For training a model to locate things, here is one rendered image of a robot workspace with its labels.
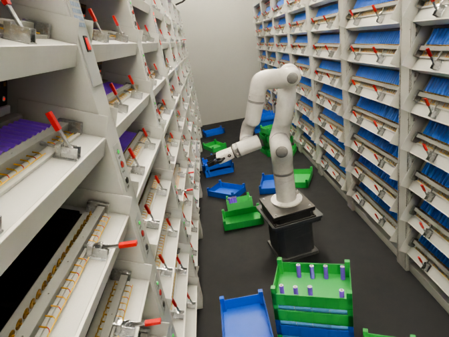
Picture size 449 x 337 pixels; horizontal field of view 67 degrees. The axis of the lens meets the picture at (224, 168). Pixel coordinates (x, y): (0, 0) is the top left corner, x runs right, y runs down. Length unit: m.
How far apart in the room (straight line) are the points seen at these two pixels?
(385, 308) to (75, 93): 1.65
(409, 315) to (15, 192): 1.72
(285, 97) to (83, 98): 1.24
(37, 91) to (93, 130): 0.14
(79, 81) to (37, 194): 0.34
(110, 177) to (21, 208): 0.37
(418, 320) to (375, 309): 0.18
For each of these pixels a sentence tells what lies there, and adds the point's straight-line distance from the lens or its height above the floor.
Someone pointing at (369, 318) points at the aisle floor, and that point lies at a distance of 1.88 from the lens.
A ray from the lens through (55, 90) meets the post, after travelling 0.84.
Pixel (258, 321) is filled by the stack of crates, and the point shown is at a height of 0.16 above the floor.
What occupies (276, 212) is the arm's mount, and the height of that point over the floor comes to 0.35.
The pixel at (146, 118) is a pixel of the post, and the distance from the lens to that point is 1.52.
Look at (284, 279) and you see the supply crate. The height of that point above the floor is 0.32.
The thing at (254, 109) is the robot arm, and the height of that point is 0.95.
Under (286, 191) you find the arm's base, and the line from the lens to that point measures 2.03.
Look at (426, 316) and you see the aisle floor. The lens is 1.93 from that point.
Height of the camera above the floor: 1.33
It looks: 21 degrees down
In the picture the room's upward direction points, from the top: 10 degrees counter-clockwise
